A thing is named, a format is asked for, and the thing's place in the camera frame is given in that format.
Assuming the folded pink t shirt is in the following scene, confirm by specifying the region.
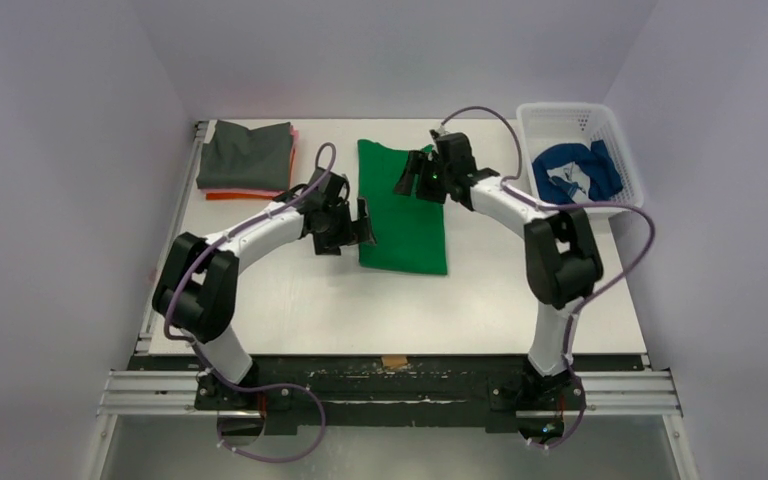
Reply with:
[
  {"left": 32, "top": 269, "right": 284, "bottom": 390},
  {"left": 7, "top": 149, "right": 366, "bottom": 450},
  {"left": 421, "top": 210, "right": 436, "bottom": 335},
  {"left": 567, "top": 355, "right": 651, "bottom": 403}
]
[{"left": 205, "top": 125, "right": 300, "bottom": 199}]

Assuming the green t shirt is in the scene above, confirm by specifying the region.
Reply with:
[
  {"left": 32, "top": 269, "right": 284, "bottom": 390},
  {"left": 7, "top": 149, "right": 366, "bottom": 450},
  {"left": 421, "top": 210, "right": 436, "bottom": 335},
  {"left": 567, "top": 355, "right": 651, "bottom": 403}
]
[{"left": 357, "top": 139, "right": 448, "bottom": 276}]

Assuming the folded orange t shirt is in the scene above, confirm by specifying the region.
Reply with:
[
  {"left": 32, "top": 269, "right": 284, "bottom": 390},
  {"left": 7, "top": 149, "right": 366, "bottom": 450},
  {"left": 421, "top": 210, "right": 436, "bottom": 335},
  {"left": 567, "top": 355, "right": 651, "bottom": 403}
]
[{"left": 196, "top": 147, "right": 296, "bottom": 200}]

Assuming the aluminium rail frame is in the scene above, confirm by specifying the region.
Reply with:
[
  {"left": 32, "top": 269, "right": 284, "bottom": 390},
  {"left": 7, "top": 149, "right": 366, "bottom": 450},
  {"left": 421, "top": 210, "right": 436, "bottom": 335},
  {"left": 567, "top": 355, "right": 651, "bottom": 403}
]
[{"left": 99, "top": 119, "right": 700, "bottom": 479}]

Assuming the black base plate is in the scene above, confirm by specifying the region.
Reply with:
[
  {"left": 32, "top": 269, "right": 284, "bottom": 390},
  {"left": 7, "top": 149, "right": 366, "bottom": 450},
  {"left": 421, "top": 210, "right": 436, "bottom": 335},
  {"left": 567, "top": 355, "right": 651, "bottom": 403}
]
[{"left": 127, "top": 355, "right": 644, "bottom": 443}]

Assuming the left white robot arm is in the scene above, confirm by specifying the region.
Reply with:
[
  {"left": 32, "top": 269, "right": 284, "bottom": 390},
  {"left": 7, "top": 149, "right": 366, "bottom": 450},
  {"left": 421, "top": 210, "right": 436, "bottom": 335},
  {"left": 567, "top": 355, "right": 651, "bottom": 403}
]
[{"left": 152, "top": 167, "right": 376, "bottom": 409}]

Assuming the blue white t shirt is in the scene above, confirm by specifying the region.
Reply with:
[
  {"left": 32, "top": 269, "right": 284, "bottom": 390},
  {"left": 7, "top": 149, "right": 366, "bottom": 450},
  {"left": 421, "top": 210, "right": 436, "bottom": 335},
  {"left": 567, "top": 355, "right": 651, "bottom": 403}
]
[{"left": 532, "top": 140, "right": 623, "bottom": 205}]

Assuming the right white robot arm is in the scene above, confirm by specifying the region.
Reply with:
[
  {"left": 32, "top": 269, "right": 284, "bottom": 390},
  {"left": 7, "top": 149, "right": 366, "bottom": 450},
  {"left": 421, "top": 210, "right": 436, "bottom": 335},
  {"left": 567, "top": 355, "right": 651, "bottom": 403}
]
[{"left": 393, "top": 133, "right": 604, "bottom": 407}]

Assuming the brown tape piece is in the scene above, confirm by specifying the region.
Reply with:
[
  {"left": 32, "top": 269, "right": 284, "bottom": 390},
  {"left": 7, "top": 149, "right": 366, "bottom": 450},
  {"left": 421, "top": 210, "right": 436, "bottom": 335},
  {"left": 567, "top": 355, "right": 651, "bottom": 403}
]
[{"left": 381, "top": 355, "right": 410, "bottom": 371}]

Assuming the white plastic basket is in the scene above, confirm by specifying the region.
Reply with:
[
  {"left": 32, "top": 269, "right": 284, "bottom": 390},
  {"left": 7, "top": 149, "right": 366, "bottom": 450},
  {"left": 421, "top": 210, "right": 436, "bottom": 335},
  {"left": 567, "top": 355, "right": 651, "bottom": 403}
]
[{"left": 517, "top": 101, "right": 645, "bottom": 221}]

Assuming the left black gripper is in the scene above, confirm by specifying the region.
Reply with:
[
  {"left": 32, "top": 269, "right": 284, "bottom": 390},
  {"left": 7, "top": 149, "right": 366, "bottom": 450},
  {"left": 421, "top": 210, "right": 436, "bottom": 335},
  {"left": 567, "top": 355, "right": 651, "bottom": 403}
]
[{"left": 313, "top": 197, "right": 374, "bottom": 256}]

